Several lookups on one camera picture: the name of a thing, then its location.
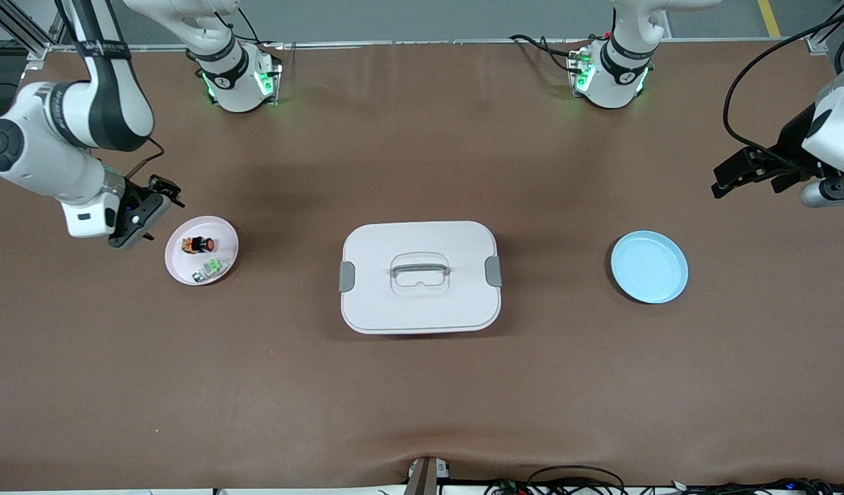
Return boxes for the pink round bowl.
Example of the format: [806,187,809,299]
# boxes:
[164,216,240,287]

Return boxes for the light blue round plate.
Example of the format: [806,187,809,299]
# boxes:
[610,230,689,305]

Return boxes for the brown table mat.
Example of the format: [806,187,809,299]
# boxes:
[0,40,844,490]

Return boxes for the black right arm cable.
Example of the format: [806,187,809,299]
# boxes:
[123,136,166,181]

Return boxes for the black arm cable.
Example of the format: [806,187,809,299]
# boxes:
[722,10,844,171]
[123,136,166,181]

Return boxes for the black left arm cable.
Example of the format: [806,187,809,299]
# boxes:
[722,10,844,171]

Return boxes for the green push-button switch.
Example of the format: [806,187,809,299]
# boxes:
[192,256,230,283]

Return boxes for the aluminium frame profile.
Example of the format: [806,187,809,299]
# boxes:
[0,0,79,61]
[803,0,844,56]

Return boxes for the black right base cables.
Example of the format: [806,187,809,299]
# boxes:
[235,5,283,50]

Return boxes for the black base cables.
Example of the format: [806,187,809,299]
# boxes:
[235,5,283,50]
[509,33,582,73]

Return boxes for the black left base cables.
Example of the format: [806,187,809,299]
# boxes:
[509,33,582,73]

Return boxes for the white lidded box grey handle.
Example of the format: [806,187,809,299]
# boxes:
[339,221,503,336]

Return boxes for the silver table edge rail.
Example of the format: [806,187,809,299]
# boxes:
[47,37,808,53]

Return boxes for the black looped cable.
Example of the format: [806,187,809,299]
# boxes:
[527,465,626,495]

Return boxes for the metal table edge bracket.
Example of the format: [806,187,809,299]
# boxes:
[405,456,451,495]

